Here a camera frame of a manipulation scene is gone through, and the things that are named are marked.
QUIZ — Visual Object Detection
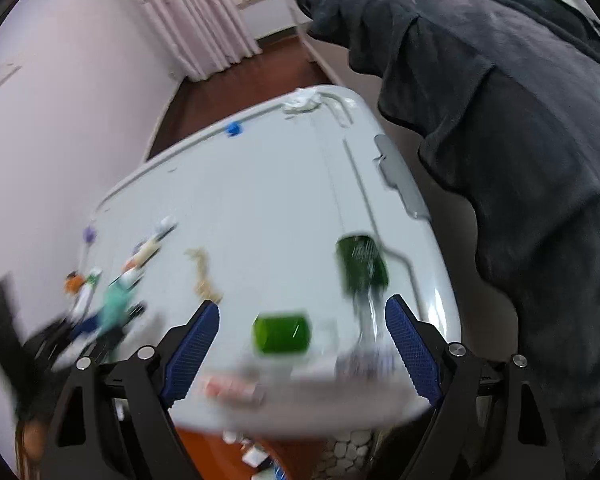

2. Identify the white wall switch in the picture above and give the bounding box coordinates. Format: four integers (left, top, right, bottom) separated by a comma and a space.
0, 62, 22, 90

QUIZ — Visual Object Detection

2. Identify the orange bin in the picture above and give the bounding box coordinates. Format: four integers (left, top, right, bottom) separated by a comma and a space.
177, 425, 381, 480

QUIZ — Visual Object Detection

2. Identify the white bed frame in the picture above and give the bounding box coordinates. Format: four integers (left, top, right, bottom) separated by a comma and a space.
292, 0, 351, 88

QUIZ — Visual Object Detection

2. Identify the teal tube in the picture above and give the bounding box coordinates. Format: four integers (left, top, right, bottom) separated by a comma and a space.
101, 280, 143, 333

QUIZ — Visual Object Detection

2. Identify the beige rope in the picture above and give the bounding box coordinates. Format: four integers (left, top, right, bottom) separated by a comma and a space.
184, 247, 223, 303

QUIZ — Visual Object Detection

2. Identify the grey table handle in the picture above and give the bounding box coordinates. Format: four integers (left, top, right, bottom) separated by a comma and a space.
374, 134, 431, 221

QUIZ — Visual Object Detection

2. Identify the white orange tube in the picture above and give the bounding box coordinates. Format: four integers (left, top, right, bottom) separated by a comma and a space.
120, 257, 148, 283

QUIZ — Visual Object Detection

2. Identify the dark grey coat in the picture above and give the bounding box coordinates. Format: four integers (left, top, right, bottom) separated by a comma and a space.
297, 0, 600, 480

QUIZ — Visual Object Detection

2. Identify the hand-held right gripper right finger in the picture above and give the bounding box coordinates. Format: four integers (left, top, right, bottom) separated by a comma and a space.
384, 295, 566, 480

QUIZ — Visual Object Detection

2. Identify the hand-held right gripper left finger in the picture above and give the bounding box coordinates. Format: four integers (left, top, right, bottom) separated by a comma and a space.
45, 300, 221, 480

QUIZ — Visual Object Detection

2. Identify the red white packet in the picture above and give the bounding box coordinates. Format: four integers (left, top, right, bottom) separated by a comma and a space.
200, 375, 266, 403

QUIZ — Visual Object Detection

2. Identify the dark green bottle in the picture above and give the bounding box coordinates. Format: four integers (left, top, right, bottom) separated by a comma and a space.
334, 234, 392, 361

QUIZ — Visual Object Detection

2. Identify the pink patterned curtain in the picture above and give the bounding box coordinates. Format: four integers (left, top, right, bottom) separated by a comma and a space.
92, 0, 261, 82

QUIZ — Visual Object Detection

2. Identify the white pebbled object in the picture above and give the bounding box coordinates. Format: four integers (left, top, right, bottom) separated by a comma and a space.
312, 430, 376, 480

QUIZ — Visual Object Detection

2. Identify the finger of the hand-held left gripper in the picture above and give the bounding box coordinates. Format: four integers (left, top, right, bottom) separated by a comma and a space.
27, 302, 148, 366

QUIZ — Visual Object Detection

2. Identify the crumpled white tissue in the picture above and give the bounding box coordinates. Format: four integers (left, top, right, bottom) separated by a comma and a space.
282, 87, 326, 113

